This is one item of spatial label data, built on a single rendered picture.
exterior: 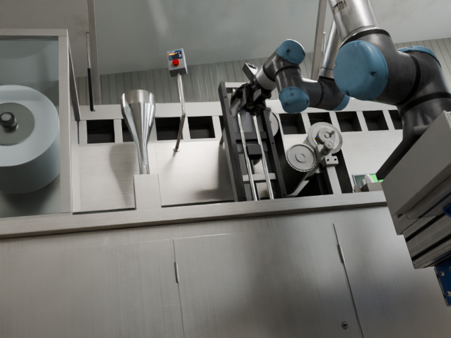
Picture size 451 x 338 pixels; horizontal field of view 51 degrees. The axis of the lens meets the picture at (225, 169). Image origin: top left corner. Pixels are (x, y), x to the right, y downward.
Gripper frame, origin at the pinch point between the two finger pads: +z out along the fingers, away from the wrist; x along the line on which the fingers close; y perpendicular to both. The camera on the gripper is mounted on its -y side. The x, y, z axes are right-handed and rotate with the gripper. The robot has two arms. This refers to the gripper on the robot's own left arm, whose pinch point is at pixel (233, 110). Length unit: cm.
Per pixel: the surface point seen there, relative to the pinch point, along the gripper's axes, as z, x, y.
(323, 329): -5, 22, 70
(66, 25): 194, -40, -195
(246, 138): 11.2, 11.3, 1.8
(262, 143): 11.0, 17.9, 2.6
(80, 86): 258, -14, -188
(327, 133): 9.4, 48.0, -8.6
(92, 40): 50, -40, -57
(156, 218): 4.7, -23.8, 40.3
